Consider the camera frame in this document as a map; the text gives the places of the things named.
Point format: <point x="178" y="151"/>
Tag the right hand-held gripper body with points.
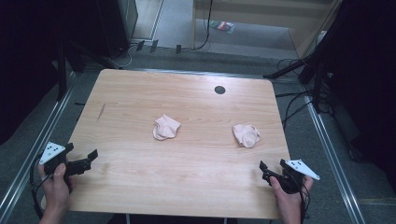
<point x="294" y="175"/>

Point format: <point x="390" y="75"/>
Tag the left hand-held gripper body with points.
<point x="55" y="161"/>

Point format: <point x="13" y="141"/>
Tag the pink sock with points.
<point x="166" y="127"/>
<point x="246" y="135"/>

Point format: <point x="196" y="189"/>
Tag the person's right hand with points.
<point x="289" y="200"/>

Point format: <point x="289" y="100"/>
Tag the person's left hand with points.
<point x="56" y="189"/>

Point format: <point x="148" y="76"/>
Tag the black metal stand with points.
<point x="61" y="71"/>

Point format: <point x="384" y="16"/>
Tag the black round table grommet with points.
<point x="219" y="90"/>

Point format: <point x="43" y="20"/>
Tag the black tripod stand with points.
<point x="314" y="71"/>

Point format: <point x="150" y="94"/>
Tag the black power plug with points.
<point x="140" y="45"/>
<point x="178" y="48"/>
<point x="154" y="45"/>

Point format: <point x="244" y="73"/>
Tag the dark cabinet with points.
<point x="115" y="25"/>

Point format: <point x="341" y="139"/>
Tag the light wooden furniture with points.
<point x="264" y="18"/>

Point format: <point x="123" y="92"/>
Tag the colourful packet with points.
<point x="223" y="26"/>

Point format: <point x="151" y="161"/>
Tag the metal floor rail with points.
<point x="333" y="158"/>
<point x="37" y="143"/>

